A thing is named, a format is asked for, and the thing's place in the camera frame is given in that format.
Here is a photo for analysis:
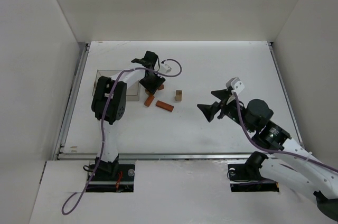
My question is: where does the light wood rectangular block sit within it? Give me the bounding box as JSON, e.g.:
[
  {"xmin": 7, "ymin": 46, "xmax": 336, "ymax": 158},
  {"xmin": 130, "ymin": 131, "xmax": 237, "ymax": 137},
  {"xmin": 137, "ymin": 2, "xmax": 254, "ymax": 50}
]
[{"xmin": 175, "ymin": 90, "xmax": 182, "ymax": 102}]

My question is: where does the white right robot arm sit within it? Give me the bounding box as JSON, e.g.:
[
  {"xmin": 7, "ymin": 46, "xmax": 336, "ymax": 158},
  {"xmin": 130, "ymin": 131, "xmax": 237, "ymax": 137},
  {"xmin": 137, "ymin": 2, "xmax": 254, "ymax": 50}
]
[{"xmin": 197, "ymin": 88, "xmax": 337, "ymax": 221}]

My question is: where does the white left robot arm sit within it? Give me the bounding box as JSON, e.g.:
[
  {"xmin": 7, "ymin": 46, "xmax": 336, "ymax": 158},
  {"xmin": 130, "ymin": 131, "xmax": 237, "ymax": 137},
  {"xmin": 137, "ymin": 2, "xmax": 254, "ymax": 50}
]
[{"xmin": 91, "ymin": 51, "xmax": 165, "ymax": 179}]

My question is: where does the red-brown wooden cylinder block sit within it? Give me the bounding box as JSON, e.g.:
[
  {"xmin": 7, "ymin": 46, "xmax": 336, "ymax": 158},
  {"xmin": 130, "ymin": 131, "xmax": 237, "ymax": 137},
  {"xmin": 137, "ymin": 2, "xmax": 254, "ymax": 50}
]
[{"xmin": 144, "ymin": 95, "xmax": 155, "ymax": 107}]

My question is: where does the red-brown long rectangular block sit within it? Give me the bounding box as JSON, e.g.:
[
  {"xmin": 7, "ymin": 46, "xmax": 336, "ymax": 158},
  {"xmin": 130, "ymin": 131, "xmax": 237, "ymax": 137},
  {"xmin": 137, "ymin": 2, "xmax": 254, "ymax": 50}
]
[{"xmin": 156, "ymin": 100, "xmax": 174, "ymax": 112}]

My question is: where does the clear plastic box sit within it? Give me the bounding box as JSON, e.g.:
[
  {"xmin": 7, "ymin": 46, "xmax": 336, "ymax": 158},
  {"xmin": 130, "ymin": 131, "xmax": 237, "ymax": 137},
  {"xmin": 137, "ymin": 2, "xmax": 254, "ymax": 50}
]
[{"xmin": 91, "ymin": 69, "xmax": 140, "ymax": 102}]

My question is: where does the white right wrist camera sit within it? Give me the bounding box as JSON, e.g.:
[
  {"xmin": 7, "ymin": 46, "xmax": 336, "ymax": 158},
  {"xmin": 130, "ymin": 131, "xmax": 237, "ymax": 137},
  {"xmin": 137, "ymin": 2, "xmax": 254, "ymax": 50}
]
[{"xmin": 226, "ymin": 77, "xmax": 245, "ymax": 94}]

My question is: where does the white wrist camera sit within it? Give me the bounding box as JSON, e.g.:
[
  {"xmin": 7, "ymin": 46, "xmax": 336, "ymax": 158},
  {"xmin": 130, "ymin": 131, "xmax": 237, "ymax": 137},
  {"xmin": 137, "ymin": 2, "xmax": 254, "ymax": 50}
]
[
  {"xmin": 226, "ymin": 77, "xmax": 245, "ymax": 94},
  {"xmin": 159, "ymin": 63, "xmax": 172, "ymax": 74}
]

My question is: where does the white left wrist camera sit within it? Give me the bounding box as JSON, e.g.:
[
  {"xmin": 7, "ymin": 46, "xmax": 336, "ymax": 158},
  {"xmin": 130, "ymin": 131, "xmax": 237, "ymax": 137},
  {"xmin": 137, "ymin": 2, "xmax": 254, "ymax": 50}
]
[{"xmin": 159, "ymin": 63, "xmax": 172, "ymax": 74}]

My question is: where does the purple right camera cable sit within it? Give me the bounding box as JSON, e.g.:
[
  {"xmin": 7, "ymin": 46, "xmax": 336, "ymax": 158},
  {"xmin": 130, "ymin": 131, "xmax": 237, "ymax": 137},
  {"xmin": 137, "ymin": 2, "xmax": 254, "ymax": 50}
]
[{"xmin": 233, "ymin": 90, "xmax": 338, "ymax": 173}]

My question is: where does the purple camera cable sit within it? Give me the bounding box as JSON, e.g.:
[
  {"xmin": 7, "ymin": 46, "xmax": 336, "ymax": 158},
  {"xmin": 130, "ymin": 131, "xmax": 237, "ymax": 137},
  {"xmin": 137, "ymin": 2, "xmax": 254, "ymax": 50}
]
[
  {"xmin": 61, "ymin": 59, "xmax": 183, "ymax": 217},
  {"xmin": 233, "ymin": 90, "xmax": 338, "ymax": 173}
]

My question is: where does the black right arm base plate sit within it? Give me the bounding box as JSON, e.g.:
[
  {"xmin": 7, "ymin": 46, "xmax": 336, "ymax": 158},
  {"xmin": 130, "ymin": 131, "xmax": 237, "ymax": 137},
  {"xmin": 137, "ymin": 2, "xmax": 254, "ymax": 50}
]
[{"xmin": 227, "ymin": 163, "xmax": 279, "ymax": 193}]

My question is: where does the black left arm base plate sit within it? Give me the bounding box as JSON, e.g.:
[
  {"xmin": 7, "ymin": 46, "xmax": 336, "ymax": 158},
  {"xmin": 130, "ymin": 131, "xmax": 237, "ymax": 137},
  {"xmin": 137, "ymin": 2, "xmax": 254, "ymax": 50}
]
[{"xmin": 86, "ymin": 164, "xmax": 135, "ymax": 193}]

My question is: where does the aluminium table edge rail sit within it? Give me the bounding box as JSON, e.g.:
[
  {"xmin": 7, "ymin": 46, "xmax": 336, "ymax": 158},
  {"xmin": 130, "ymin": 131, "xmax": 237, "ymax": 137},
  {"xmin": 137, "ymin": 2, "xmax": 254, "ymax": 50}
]
[{"xmin": 52, "ymin": 42, "xmax": 91, "ymax": 161}]

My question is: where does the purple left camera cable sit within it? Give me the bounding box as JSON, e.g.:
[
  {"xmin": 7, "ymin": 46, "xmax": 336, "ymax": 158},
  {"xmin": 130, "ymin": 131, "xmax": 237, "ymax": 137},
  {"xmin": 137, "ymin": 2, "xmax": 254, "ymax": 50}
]
[{"xmin": 61, "ymin": 59, "xmax": 183, "ymax": 217}]

